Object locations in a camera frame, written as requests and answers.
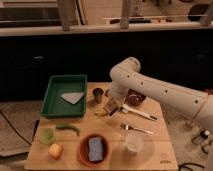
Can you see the yellow lemon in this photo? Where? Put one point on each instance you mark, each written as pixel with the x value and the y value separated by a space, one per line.
pixel 55 151

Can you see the spice bottle rack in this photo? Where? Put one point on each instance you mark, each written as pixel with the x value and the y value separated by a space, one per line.
pixel 201 139

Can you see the white cloth piece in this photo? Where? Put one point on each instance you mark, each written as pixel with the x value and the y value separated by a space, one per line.
pixel 72 98

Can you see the green plastic tray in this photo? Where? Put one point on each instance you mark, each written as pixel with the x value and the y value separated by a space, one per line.
pixel 54 106

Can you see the dark red bowl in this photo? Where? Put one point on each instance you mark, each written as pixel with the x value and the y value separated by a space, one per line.
pixel 134 98

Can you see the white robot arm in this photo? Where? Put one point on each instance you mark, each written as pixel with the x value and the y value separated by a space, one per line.
pixel 193 103

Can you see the clear plastic cup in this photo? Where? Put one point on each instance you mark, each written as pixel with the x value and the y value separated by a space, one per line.
pixel 133 143

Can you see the green chili pepper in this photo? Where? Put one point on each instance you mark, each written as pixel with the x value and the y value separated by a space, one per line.
pixel 68 126

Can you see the green plastic cup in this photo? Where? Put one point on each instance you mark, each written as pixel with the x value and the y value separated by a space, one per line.
pixel 47 136

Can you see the orange bowl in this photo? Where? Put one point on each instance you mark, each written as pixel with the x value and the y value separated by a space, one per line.
pixel 83 150

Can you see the blue sponge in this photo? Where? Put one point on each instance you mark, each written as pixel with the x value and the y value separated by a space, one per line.
pixel 95 149

